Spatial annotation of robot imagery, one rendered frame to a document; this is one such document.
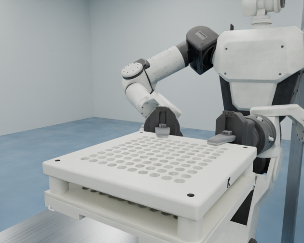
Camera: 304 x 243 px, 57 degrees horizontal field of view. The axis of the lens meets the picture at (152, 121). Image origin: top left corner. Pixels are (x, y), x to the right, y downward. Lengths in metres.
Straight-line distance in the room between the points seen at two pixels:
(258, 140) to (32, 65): 5.54
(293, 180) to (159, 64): 1.12
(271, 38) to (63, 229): 0.75
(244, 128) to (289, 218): 1.40
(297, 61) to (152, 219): 0.70
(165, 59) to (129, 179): 0.72
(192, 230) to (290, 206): 1.59
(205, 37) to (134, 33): 5.24
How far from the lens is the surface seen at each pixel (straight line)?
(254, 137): 0.60
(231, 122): 0.55
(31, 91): 5.93
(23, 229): 0.65
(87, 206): 0.39
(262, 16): 1.00
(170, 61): 1.02
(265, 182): 0.96
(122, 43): 6.43
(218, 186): 0.34
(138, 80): 0.97
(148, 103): 0.85
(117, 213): 0.37
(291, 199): 1.86
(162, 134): 0.54
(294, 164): 1.79
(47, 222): 0.66
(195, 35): 1.06
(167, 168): 0.39
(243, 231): 0.93
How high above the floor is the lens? 1.16
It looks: 11 degrees down
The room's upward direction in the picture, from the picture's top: straight up
